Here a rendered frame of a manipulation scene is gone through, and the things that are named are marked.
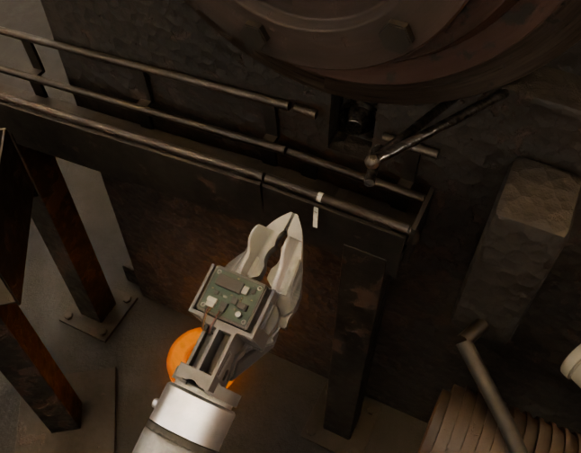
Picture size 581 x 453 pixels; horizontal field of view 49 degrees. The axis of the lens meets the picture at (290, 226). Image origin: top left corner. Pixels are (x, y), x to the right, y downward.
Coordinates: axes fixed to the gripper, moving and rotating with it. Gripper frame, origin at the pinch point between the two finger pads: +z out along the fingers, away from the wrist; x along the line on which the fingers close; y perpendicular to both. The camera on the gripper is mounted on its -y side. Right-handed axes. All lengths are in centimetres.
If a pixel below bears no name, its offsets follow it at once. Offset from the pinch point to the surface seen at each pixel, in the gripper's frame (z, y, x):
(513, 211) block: 9.4, 2.3, -21.5
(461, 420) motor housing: -9.6, -19.4, -25.2
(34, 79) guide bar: 11, -12, 51
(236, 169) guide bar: 6.4, -6.1, 11.5
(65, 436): -40, -65, 43
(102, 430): -36, -66, 37
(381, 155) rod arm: 4.6, 14.8, -9.1
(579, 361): -0.5, -6.6, -33.5
